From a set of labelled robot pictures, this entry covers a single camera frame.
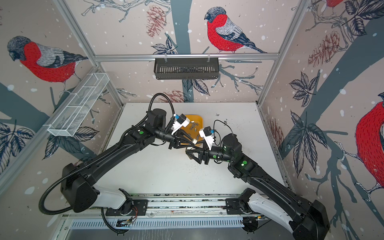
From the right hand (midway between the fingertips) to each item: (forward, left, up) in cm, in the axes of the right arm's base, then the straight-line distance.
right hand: (187, 151), depth 65 cm
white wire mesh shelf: (+17, +60, +6) cm, 63 cm away
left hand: (+1, -2, +4) cm, 5 cm away
